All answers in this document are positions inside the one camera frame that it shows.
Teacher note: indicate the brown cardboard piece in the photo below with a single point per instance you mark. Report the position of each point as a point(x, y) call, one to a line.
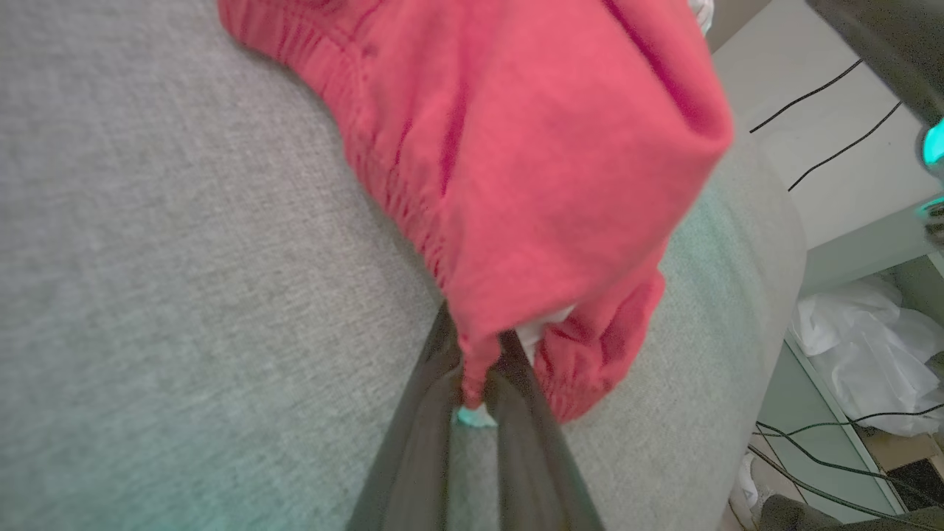
point(900, 446)

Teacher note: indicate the red shorts with white stripes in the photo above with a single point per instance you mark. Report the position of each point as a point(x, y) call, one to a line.
point(531, 147)

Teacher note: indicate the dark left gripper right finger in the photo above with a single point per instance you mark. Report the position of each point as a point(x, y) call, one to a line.
point(531, 479)

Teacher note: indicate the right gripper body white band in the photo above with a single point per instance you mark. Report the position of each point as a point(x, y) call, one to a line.
point(935, 147)

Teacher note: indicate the white cabinet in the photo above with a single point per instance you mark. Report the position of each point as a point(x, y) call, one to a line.
point(848, 214)

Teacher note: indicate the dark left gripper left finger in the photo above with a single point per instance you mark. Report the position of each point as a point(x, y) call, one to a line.
point(413, 472)

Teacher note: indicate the white plastic bag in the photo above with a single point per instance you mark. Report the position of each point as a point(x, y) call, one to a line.
point(870, 346)

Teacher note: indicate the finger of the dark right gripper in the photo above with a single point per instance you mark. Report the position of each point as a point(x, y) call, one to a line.
point(907, 37)

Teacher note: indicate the grey fabric sofa seat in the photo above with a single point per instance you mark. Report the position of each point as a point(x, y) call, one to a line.
point(147, 258)

